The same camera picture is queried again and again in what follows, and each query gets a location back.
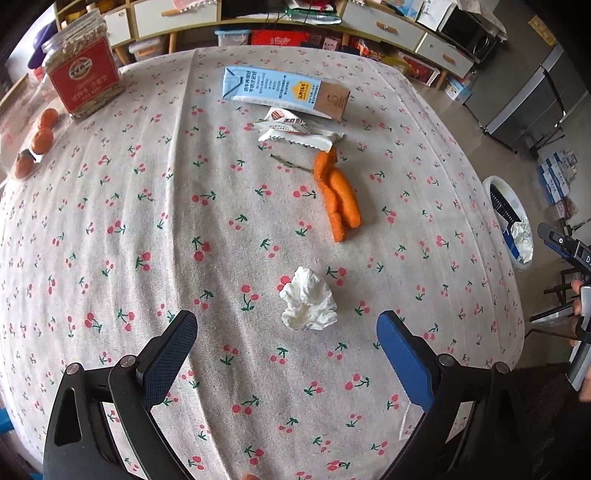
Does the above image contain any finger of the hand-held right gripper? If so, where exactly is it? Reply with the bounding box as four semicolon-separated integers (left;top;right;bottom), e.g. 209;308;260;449
538;223;583;265

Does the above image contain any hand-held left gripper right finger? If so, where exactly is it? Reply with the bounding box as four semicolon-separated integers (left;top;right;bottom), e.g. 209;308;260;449
376;310;550;480

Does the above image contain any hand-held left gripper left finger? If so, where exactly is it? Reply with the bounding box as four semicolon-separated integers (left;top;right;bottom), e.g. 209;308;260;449
42;310;199;480

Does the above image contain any black plastic tray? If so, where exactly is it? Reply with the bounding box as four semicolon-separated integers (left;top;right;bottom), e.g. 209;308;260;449
490;184;527;227

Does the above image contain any white plastic bucket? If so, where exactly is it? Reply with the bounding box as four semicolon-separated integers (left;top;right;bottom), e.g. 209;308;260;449
481;174;536;271

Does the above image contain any person's right hand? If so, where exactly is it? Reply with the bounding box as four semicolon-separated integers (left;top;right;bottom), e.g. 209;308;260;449
571;279;588;348

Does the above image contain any stack of blue white boxes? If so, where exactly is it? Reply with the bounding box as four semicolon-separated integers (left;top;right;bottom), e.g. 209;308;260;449
536;150;580;204

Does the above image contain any cherry print tablecloth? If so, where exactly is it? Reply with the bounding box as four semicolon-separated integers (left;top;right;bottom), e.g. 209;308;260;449
0;44;527;480

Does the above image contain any grey refrigerator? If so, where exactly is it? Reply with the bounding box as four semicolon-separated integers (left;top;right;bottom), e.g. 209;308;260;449
464;44;589;153

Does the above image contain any blue white box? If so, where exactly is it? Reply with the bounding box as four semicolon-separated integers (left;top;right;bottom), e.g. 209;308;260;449
445;76;472;100

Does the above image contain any orange carrot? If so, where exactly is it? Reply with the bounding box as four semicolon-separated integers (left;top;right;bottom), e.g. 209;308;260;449
313;148;362;243

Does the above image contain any white cabinet drawer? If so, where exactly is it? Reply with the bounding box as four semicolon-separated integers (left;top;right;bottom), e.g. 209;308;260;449
134;0;220;38
99;9;134;47
416;34;476;77
344;2;428;44

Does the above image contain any white framed red box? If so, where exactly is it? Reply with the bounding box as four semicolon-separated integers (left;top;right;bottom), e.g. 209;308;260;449
397;51;441;86

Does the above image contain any black microwave oven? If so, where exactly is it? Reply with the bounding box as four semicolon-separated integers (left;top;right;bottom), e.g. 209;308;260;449
438;7;499;63

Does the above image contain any thin green stem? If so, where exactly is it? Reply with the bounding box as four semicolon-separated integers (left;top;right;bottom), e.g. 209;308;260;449
270;154;315;174

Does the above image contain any white snack wrapper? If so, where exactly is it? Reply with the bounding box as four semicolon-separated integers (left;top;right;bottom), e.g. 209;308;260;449
253;107;346;153

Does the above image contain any colourful cardboard box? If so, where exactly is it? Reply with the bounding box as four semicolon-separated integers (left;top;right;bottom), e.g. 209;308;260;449
355;39;402;63

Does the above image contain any blue white carton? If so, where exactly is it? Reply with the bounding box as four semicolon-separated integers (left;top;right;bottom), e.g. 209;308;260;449
221;66;352;123

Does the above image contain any glass jar red label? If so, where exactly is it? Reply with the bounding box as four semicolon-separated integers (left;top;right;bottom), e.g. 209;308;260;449
41;9;125;121

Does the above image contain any clear storage box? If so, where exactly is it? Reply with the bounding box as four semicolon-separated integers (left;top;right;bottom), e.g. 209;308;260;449
129;37;167;58

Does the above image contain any white wooden tv cabinet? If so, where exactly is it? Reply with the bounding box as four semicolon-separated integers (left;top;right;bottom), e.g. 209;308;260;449
53;0;478;88

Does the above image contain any clear box blue lid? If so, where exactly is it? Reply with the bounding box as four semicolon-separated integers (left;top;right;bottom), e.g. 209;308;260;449
215;28;252;47

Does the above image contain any flat red box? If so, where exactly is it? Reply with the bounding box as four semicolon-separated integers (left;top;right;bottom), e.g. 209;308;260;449
249;30;305;46

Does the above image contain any pink floral cloth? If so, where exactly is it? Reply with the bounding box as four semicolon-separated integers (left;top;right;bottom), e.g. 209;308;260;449
173;0;218;14

